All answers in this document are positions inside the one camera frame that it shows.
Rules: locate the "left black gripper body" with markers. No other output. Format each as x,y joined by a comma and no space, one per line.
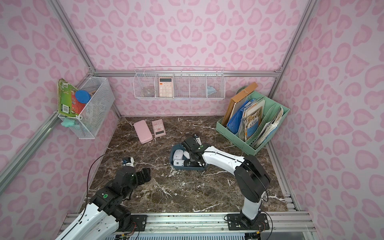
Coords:
144,176

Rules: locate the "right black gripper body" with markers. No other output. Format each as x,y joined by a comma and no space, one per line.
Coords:
192,143

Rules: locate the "teal storage box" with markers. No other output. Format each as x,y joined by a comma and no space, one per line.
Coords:
179,146

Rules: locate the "white rounded computer mouse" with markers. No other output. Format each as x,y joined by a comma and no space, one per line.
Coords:
178,155

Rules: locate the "white boxy computer mouse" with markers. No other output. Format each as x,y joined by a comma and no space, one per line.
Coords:
180,163

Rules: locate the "black computer mouse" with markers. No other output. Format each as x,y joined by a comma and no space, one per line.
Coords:
194,164

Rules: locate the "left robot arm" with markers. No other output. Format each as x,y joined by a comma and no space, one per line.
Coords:
105,214

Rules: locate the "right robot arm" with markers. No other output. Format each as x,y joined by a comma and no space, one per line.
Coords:
252,178

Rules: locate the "pink calculator on table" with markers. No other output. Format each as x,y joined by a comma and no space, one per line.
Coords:
159,129

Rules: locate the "blue folder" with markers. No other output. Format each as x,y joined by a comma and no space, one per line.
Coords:
234,122

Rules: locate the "green file organizer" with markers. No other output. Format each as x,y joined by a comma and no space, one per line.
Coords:
247,146

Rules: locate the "light blue item in shelf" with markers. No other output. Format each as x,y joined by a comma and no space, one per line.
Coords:
211,90

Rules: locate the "brown envelope folder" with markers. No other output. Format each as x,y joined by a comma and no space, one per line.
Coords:
236,99

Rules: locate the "magazines stack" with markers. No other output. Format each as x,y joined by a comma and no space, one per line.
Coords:
252,114

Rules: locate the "orange calculator in shelf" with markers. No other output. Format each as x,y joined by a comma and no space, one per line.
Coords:
166,87

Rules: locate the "clear item in shelf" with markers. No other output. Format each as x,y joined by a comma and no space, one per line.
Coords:
149,92

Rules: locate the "white papers bundle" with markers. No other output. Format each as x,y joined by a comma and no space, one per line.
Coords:
269,127

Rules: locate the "mint green clip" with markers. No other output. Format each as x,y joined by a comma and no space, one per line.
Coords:
71,123

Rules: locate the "blue round lid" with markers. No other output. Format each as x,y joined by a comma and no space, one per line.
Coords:
82,96

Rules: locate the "green packaged card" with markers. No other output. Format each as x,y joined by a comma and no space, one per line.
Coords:
66,96

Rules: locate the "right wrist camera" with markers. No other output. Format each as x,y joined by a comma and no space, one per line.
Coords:
197,139

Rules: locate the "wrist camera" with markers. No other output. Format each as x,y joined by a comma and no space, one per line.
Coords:
197,139
128,162

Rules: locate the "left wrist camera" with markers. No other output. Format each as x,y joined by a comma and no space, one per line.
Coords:
128,162

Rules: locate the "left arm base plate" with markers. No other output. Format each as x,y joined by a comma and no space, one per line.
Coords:
133,223

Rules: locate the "aluminium front rail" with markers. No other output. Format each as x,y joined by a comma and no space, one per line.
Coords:
213,223

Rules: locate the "white wire wall shelf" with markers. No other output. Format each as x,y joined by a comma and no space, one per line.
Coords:
188,84

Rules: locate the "white mesh wall basket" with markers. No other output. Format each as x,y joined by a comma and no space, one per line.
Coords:
92,115

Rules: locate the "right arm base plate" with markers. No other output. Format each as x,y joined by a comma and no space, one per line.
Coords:
238,222

